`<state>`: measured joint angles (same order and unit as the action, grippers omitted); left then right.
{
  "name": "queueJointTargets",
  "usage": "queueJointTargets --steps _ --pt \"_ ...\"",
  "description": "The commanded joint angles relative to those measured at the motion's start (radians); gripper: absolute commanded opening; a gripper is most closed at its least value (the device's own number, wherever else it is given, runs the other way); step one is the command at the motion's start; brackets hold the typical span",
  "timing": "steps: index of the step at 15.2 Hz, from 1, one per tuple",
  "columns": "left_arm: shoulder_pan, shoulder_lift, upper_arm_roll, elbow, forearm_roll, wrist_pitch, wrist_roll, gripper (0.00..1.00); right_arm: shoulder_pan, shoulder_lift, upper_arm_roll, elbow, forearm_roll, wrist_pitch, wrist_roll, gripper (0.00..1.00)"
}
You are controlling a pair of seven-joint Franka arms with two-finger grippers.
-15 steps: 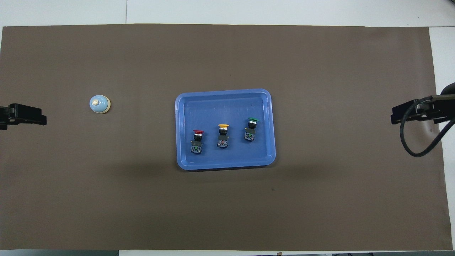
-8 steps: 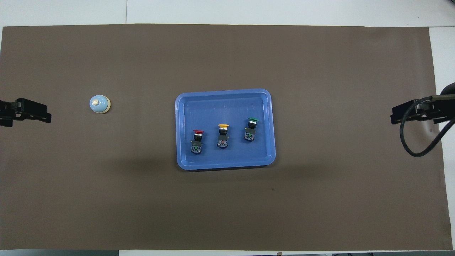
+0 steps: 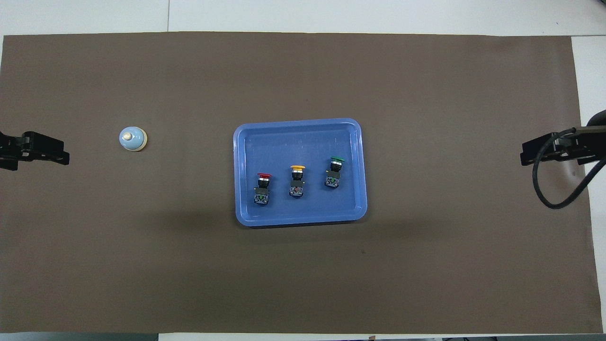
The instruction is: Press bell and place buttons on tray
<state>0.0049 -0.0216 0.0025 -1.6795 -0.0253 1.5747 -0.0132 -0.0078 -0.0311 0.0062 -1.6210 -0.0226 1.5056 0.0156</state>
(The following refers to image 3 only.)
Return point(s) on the brown table mat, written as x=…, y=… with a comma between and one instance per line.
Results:
x=142, y=260

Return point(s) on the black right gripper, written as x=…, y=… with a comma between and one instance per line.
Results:
x=587, y=142

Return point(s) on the blue plastic tray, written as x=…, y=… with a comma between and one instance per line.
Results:
x=284, y=147

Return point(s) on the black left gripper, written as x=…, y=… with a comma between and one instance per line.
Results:
x=35, y=147

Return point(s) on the green push button switch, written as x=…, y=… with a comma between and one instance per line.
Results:
x=333, y=181

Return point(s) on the yellow push button switch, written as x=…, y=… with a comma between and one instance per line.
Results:
x=296, y=189

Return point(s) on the red push button switch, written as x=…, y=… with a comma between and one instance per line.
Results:
x=262, y=196

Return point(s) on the light blue desk bell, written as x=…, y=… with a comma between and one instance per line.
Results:
x=133, y=139

